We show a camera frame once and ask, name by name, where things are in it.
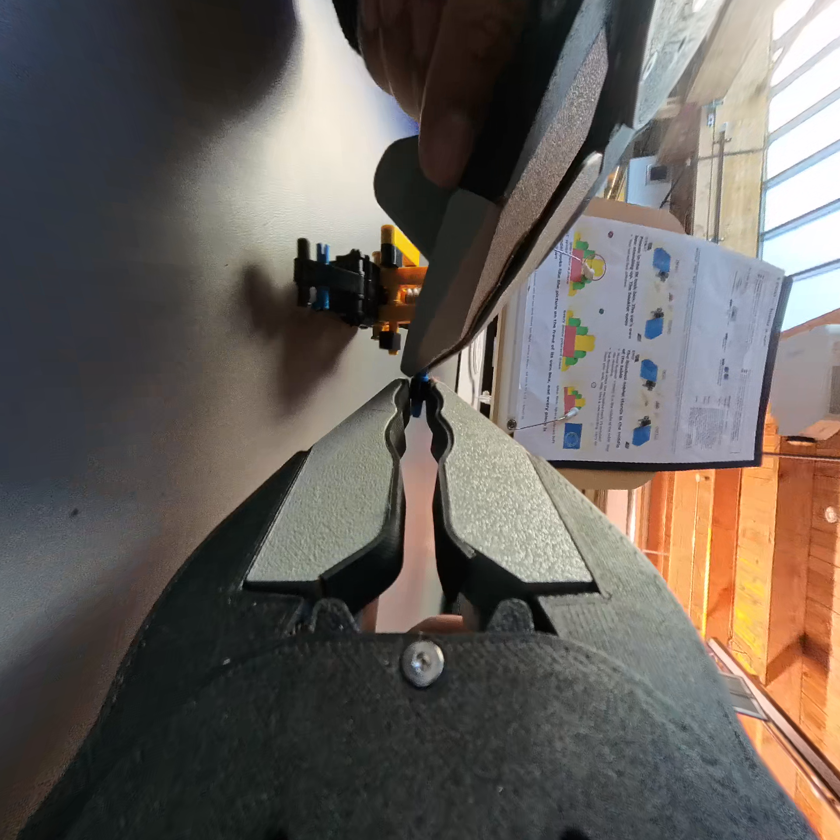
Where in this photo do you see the yellow and black lego model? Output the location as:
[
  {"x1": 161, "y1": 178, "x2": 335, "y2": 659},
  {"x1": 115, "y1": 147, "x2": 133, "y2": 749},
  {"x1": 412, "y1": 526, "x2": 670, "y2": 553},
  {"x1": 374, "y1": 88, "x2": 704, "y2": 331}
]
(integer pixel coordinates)
[{"x1": 293, "y1": 225, "x2": 431, "y2": 357}]

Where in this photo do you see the person's left hand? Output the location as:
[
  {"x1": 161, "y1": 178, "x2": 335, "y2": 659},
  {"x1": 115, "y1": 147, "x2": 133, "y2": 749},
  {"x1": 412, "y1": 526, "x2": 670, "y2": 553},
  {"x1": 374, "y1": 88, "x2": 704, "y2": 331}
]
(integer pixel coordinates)
[{"x1": 357, "y1": 0, "x2": 527, "y2": 193}]

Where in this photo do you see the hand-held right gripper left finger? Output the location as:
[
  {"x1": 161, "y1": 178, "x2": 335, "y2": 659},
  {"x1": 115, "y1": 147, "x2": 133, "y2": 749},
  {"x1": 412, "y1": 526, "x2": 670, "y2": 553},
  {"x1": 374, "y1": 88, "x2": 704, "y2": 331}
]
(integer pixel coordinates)
[{"x1": 244, "y1": 378, "x2": 413, "y2": 619}]

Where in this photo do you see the printed instruction sheet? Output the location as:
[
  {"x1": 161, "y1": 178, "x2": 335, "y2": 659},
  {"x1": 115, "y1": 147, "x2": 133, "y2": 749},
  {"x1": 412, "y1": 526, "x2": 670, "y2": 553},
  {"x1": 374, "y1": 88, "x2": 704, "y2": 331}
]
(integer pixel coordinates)
[{"x1": 517, "y1": 213, "x2": 793, "y2": 471}]

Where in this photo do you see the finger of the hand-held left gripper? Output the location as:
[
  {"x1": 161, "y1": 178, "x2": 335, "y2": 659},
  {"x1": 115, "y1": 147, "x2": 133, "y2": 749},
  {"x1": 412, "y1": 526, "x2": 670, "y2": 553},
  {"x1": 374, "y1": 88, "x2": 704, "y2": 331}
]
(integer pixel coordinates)
[
  {"x1": 400, "y1": 26, "x2": 632, "y2": 376},
  {"x1": 420, "y1": 150, "x2": 608, "y2": 378}
]

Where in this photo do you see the window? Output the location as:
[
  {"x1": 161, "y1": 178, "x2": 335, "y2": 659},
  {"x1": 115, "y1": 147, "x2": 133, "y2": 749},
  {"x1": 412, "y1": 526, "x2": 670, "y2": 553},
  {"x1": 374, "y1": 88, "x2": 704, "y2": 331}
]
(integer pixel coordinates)
[{"x1": 760, "y1": 0, "x2": 840, "y2": 265}]

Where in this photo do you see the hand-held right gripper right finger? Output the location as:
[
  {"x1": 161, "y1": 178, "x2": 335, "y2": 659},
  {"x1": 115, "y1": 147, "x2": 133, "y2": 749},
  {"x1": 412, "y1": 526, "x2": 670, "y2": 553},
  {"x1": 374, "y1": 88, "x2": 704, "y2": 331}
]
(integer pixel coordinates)
[{"x1": 428, "y1": 379, "x2": 597, "y2": 630}]

